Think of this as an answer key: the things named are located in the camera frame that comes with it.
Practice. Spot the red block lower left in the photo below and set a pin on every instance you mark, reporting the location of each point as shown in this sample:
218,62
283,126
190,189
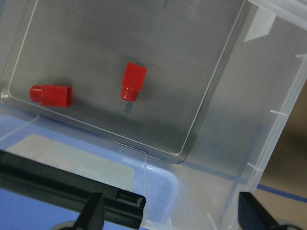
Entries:
132,84

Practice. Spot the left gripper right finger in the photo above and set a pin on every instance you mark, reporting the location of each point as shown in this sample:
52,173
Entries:
252,215

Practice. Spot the red block far left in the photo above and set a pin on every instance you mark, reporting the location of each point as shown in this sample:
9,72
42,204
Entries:
52,95

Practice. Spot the clear plastic storage box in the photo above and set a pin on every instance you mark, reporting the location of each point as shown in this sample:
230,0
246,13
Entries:
223,77

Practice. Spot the red block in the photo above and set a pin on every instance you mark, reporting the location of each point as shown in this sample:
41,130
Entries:
132,84
52,95

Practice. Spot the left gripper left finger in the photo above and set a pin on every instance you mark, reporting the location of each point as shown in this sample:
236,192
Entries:
92,215

